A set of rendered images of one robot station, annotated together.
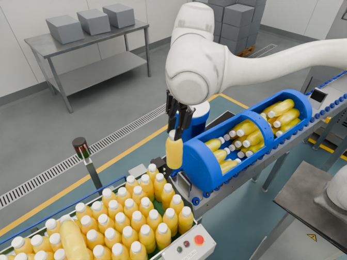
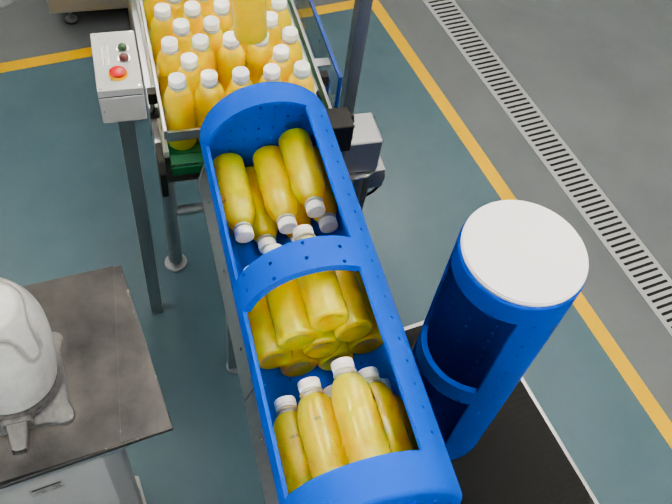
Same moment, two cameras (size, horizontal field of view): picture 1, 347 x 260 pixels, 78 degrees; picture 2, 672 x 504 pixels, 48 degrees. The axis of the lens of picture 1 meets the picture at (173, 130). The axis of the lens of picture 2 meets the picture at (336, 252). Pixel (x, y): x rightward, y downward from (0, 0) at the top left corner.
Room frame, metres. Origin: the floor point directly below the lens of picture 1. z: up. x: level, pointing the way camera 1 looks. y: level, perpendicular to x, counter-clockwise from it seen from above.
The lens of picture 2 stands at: (1.12, -1.21, 2.30)
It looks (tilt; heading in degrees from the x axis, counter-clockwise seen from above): 54 degrees down; 102
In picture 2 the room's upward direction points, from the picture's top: 10 degrees clockwise
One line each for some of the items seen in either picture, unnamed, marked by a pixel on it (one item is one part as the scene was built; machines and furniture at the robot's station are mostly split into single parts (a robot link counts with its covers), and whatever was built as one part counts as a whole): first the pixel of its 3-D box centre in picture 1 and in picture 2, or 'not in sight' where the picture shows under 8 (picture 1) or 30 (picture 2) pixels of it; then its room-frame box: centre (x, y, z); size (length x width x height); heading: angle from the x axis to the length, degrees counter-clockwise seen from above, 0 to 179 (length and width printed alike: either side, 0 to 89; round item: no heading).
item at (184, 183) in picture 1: (185, 184); not in sight; (0.64, -0.06, 0.99); 0.10 x 0.02 x 0.12; 35
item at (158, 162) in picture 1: (158, 167); (333, 132); (0.78, 0.09, 0.95); 0.10 x 0.07 x 0.10; 35
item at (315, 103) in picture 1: (316, 99); not in sight; (1.41, -1.15, 1.00); 0.10 x 0.04 x 0.15; 35
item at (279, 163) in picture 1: (273, 172); not in sight; (1.19, -0.96, 0.31); 0.06 x 0.06 x 0.63; 35
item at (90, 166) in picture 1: (109, 209); (341, 138); (0.71, 0.46, 0.55); 0.04 x 0.04 x 1.10; 35
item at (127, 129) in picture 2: not in sight; (142, 220); (0.28, -0.06, 0.50); 0.04 x 0.04 x 1.00; 35
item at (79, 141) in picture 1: (83, 151); not in sight; (0.71, 0.46, 1.18); 0.06 x 0.06 x 0.16
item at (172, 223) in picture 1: (170, 222); (191, 93); (0.43, 0.01, 0.99); 0.07 x 0.07 x 0.19
